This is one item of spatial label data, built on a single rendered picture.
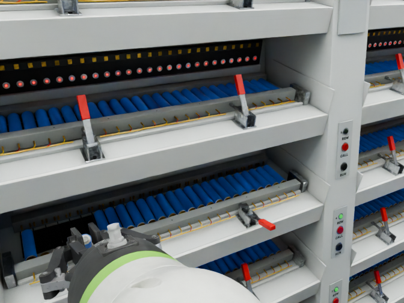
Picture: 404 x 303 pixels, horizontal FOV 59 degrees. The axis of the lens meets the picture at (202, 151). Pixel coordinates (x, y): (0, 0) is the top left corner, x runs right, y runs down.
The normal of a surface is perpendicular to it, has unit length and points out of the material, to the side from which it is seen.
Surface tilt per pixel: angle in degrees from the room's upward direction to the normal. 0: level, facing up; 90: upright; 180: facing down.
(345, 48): 90
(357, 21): 90
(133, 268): 20
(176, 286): 5
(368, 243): 16
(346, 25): 90
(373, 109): 106
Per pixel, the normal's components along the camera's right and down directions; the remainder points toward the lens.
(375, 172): 0.06, -0.85
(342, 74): 0.47, 0.25
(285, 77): -0.88, 0.20
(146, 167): 0.47, 0.49
